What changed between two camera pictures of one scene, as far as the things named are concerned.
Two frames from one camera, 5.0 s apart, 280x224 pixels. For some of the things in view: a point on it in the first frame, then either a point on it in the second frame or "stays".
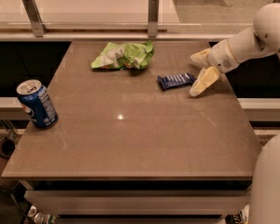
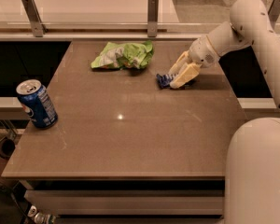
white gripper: (220, 58) → (202, 52)
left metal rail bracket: (34, 16) stays
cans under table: (40, 217) stays
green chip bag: (125, 56) stays
